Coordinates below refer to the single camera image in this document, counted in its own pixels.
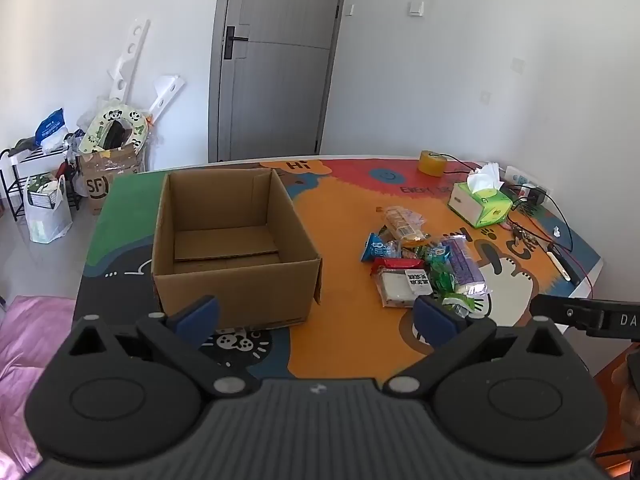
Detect taped cardboard box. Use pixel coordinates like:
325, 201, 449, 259
75, 145, 146, 216

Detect green white tissue box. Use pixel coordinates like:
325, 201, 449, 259
446, 162, 515, 228

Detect black door handle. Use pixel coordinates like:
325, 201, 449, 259
223, 25, 249, 59

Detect colourful printed table mat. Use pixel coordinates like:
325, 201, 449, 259
74, 156, 603, 381

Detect long white board with holes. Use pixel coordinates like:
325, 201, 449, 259
107, 19, 151, 106

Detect white pen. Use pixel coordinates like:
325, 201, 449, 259
550, 252, 573, 282

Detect black shelf rack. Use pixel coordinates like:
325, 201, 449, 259
0, 142, 83, 221

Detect long purple white cake packet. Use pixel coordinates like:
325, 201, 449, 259
442, 236, 488, 296

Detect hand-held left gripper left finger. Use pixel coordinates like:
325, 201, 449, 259
59, 296, 262, 401

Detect blue plastic bag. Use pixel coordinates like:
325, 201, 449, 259
35, 108, 68, 143

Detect white power strip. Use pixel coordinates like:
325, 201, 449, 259
502, 166, 555, 196

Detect red snack packet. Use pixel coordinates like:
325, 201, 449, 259
370, 256, 426, 277

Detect red cable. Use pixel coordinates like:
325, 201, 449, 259
510, 220, 597, 297

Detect white bread packet black label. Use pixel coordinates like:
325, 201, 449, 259
375, 266, 435, 308

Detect pink blanket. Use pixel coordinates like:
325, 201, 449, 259
0, 296, 76, 473

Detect bunch of keys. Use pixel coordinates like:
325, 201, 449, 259
505, 222, 538, 257

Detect white plastic bag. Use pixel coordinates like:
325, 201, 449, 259
24, 172, 73, 245

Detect yellow tape roll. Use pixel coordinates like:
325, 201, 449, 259
419, 150, 447, 177

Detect clear biscuit packet orange ends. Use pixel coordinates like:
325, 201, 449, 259
377, 205, 431, 248

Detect short white board with holes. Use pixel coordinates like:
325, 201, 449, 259
147, 74, 186, 126

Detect brown cardboard box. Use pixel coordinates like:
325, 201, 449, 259
151, 167, 323, 331

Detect grey door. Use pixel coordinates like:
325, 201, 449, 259
209, 0, 351, 163

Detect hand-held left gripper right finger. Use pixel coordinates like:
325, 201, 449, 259
382, 295, 576, 401

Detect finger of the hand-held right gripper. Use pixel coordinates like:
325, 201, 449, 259
530, 294, 606, 333

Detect black cable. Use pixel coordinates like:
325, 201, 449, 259
440, 152, 575, 252

